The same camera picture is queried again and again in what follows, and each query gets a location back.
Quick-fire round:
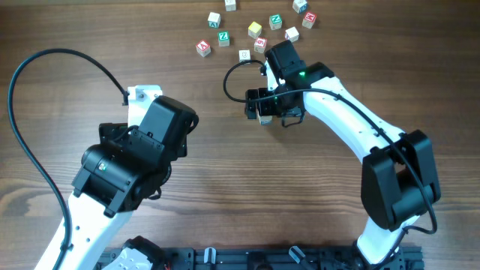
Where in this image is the red Y block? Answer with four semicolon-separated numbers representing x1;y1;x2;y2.
257;115;273;125

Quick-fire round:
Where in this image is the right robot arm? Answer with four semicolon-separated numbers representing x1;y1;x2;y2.
245;40;441;269

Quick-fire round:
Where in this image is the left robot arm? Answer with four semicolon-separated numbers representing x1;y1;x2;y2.
36;96;199;269

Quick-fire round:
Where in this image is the white block black drawing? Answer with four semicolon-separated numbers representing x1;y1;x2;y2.
238;49;251;63

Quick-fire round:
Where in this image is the red 9 block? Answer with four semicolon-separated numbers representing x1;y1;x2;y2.
253;37;267;53

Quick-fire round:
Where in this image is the white block red side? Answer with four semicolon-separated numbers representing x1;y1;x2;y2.
284;26;299;43

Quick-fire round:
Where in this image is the yellow top block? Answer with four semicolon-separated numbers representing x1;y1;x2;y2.
248;21;263;39

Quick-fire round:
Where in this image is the green N block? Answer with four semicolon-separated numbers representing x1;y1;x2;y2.
269;13;283;30

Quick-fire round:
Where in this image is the red M block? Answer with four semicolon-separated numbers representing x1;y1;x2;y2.
302;11;317;29

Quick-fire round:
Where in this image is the green Z block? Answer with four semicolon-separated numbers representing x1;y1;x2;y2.
217;31;230;47

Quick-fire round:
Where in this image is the blue sided block top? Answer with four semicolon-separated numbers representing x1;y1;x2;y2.
292;0;308;14

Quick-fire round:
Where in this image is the red A block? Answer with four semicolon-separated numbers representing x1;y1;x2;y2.
196;40;212;57

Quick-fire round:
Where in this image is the teal sided white block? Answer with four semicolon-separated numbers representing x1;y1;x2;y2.
208;12;221;29

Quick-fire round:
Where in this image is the plain block top edge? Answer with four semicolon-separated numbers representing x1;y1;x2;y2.
224;0;236;12

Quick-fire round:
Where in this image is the black right camera cable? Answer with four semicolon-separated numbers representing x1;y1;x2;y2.
222;58;439;269

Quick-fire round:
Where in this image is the black camera cable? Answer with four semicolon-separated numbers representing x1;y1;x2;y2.
7;47;131;270
222;58;439;269

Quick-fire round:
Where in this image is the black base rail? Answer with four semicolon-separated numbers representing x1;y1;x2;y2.
93;245;425;270

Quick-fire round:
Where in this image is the black left camera cable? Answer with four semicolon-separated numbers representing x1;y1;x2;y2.
7;47;131;270

